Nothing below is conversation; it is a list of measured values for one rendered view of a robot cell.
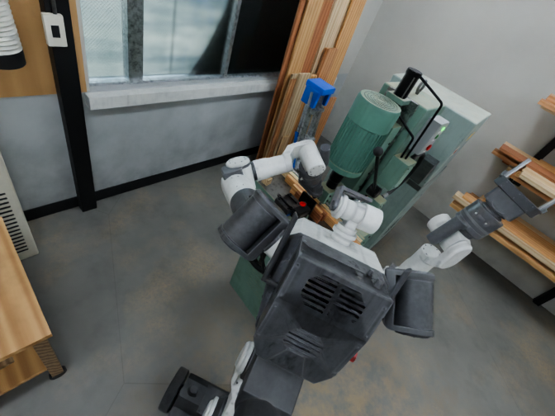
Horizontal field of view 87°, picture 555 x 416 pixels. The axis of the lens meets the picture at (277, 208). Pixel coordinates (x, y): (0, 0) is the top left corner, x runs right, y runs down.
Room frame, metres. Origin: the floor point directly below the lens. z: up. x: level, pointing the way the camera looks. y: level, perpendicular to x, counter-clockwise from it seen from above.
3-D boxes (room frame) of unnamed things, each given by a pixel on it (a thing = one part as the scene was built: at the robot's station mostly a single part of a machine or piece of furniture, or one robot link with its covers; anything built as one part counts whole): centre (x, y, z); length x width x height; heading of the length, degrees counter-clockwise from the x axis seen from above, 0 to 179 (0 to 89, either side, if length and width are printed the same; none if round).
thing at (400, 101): (1.28, -0.26, 1.53); 0.08 x 0.08 x 0.17; 57
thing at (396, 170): (1.27, -0.43, 1.22); 0.09 x 0.08 x 0.15; 147
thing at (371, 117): (1.17, -0.18, 1.35); 0.18 x 0.18 x 0.31
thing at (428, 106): (1.41, -0.34, 1.16); 0.22 x 0.22 x 0.72; 57
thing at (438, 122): (1.36, -0.47, 1.40); 0.10 x 0.06 x 0.16; 147
